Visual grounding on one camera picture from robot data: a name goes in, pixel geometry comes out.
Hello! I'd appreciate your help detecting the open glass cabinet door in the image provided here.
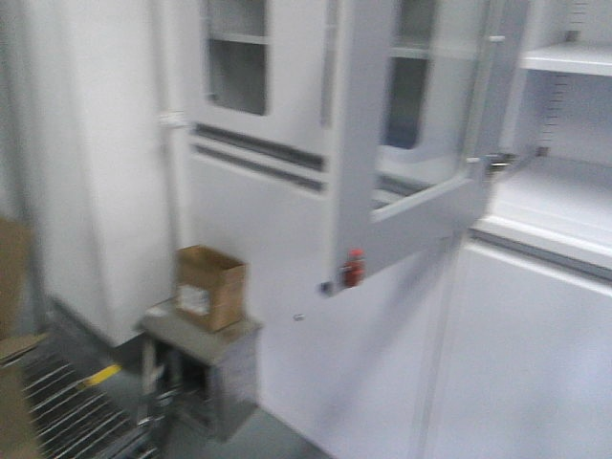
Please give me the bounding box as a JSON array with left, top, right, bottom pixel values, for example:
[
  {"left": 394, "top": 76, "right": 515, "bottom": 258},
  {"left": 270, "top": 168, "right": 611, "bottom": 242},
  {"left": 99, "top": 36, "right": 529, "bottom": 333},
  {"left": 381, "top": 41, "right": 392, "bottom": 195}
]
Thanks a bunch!
[{"left": 320, "top": 1, "right": 530, "bottom": 296}]

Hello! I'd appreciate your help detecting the small open cardboard box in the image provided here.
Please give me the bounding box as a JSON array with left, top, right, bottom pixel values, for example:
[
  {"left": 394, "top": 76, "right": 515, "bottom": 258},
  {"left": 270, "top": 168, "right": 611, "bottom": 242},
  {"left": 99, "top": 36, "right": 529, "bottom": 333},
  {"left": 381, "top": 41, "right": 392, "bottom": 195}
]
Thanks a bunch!
[{"left": 175, "top": 246, "right": 248, "bottom": 333}]

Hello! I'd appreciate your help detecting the grey metal stand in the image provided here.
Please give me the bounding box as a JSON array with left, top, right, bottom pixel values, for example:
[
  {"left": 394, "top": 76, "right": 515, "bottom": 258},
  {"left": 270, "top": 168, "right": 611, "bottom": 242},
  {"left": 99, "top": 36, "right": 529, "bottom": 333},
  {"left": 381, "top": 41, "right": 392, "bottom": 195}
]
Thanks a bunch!
[{"left": 140, "top": 301, "right": 261, "bottom": 442}]

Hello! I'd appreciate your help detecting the red door latch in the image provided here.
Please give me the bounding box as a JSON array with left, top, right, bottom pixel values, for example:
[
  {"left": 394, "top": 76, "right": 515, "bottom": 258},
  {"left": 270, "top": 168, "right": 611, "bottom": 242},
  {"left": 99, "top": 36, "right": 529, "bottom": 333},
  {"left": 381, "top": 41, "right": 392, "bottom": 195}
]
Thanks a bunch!
[{"left": 340, "top": 249, "right": 365, "bottom": 288}]

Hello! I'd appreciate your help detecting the white lab cabinet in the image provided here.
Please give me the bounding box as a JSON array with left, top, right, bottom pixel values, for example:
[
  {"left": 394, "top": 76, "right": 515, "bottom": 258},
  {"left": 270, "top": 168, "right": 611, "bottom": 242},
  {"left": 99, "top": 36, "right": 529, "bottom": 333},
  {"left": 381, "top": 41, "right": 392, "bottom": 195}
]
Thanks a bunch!
[{"left": 162, "top": 1, "right": 611, "bottom": 458}]

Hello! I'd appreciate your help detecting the stack of metal grates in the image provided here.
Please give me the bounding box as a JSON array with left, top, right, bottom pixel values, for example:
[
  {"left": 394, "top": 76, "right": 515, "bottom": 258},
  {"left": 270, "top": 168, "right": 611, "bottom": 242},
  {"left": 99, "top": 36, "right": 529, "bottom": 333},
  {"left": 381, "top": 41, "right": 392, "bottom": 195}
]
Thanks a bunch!
[{"left": 20, "top": 354, "right": 159, "bottom": 458}]

